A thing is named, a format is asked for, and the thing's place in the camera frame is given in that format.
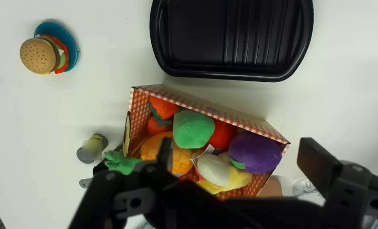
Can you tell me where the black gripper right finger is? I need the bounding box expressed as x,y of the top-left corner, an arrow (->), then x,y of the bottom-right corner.
296,136 -> 378,229

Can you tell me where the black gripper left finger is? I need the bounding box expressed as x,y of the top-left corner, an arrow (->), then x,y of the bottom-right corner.
67,136 -> 185,229

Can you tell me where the green toy vegetable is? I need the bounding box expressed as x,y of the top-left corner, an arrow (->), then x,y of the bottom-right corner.
101,149 -> 143,177

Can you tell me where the orange plush toy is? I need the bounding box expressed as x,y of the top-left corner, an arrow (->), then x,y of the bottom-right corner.
138,129 -> 173,163

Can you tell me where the white yellow plush toy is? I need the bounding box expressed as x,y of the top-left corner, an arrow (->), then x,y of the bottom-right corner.
194,151 -> 254,196

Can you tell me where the red tomato plush with leaf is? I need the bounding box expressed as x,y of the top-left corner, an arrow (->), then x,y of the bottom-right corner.
146,95 -> 182,137

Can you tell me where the purple eggplant plush toy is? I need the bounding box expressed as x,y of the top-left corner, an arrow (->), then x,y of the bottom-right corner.
226,131 -> 283,175

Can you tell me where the plain red plush toy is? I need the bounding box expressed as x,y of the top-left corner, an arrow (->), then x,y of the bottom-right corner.
207,119 -> 236,152

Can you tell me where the red checkered cardboard box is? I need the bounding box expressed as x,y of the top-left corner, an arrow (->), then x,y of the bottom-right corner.
122,84 -> 291,202

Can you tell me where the toy burger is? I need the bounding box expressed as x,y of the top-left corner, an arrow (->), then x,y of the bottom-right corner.
19,35 -> 68,76

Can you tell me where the black oven tray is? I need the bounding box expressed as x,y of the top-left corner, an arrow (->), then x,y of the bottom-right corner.
149,0 -> 315,82

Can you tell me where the clear plastic water bottle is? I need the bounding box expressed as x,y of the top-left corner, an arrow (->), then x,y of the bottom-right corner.
289,177 -> 318,198

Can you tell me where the small tin can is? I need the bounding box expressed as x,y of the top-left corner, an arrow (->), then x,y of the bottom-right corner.
75,132 -> 109,165

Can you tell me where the blue round plate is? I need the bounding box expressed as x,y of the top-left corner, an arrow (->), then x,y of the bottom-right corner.
33,19 -> 81,73

